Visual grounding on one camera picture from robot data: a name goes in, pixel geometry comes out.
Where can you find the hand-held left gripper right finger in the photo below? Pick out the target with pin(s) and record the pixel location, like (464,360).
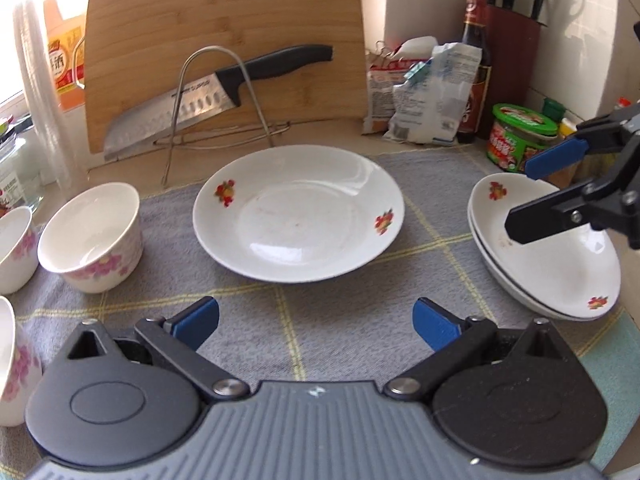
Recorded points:
(435,322)

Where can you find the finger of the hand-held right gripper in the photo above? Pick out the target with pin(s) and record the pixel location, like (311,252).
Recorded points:
(540,217)
(555,157)

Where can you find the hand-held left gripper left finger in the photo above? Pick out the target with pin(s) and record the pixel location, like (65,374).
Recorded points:
(197,320)

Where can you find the white bowl with pink flowers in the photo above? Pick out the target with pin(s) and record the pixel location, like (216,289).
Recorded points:
(15,375)
(15,250)
(85,240)

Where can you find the yellow seasoning bottle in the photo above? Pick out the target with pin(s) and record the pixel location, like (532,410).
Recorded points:
(566,127)

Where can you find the green-lid sauce jar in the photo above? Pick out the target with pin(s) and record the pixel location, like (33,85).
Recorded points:
(515,135)

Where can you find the small green-capped container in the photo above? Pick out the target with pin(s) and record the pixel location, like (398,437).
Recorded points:
(552,109)

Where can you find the grey checked towel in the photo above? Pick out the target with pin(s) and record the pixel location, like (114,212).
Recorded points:
(350,310)

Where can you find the clear bottle with red cap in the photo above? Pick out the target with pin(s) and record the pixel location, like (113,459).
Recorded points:
(622,103)

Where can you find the dark red knife block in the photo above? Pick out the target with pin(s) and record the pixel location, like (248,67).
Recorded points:
(515,60)

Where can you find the crumpled white plastic bag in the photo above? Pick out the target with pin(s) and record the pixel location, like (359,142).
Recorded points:
(435,100)

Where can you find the dark soy sauce bottle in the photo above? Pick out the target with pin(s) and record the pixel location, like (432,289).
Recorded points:
(475,25)

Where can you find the white snack bag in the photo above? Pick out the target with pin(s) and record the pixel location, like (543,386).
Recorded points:
(380,95)

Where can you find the metal binder clip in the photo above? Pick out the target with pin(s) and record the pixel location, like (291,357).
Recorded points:
(384,50)

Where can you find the glass jar with black lid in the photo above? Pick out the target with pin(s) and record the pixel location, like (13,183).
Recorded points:
(15,170)

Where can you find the yellow cooking wine bottle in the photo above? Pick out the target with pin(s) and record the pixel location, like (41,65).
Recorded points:
(65,60)

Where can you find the bamboo cutting board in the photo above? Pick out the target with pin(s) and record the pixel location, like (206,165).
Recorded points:
(225,10)

